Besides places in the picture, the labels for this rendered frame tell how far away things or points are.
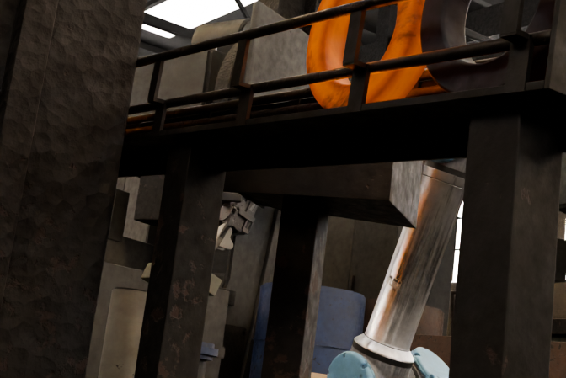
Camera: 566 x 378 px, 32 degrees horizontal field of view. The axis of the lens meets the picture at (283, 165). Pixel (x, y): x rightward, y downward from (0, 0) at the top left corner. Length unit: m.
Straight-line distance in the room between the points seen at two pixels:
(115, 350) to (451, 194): 0.92
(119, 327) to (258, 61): 3.15
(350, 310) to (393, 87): 4.26
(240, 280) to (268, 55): 1.31
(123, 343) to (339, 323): 2.75
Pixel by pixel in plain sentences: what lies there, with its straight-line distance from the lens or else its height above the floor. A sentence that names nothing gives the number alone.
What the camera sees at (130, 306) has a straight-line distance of 2.56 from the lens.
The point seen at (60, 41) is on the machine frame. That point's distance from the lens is 1.35.
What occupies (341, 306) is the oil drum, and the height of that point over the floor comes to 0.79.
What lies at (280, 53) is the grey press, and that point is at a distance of 5.69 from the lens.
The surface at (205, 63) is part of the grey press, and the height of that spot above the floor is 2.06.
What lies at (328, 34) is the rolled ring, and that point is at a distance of 1.12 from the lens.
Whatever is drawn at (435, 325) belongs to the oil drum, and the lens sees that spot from 5.60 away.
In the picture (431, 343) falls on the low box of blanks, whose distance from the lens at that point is 4.19.
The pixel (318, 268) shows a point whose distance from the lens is 1.51.
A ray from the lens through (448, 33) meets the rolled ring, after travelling 0.97.
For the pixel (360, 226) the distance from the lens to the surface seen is 6.92.
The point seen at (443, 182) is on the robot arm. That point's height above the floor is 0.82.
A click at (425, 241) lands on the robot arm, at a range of 2.31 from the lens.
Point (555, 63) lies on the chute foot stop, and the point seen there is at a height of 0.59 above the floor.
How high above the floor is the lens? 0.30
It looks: 13 degrees up
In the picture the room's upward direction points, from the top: 7 degrees clockwise
